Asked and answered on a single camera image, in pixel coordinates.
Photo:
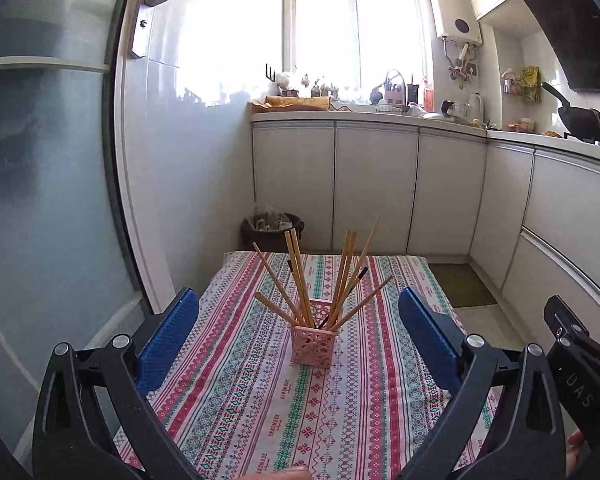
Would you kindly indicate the orange cloth on counter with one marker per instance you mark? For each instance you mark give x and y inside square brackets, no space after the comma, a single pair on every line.
[274,104]

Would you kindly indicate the white lower kitchen cabinets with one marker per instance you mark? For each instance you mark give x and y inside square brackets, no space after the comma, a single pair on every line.
[524,208]

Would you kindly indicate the person's right hand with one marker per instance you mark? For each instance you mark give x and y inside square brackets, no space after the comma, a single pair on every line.
[575,446]

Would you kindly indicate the pink countertop utensil caddy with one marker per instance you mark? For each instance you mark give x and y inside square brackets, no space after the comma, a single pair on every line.
[395,89]

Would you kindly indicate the patterned red green tablecloth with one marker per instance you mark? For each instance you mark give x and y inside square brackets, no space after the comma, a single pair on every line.
[234,403]

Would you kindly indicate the yellow green snack bag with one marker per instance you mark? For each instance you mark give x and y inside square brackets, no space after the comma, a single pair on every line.
[531,78]

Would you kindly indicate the white wall water heater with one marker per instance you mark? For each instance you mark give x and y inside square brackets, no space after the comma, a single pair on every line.
[455,20]

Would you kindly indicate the black frying pan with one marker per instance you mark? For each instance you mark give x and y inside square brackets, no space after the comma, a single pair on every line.
[583,123]

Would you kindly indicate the pink perforated utensil holder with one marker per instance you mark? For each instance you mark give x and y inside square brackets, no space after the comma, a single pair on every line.
[314,346]

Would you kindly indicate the dark brown trash bin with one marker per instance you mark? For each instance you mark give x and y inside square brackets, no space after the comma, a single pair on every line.
[267,228]

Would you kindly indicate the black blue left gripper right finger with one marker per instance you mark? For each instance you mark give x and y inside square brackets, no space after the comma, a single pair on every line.
[526,436]

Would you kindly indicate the black chopstick in holder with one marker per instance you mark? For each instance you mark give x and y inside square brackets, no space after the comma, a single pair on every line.
[345,299]

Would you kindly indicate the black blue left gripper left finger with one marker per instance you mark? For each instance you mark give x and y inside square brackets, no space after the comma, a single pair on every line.
[71,439]

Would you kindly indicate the white electric kettle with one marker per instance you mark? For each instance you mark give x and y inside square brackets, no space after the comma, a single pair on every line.
[475,107]

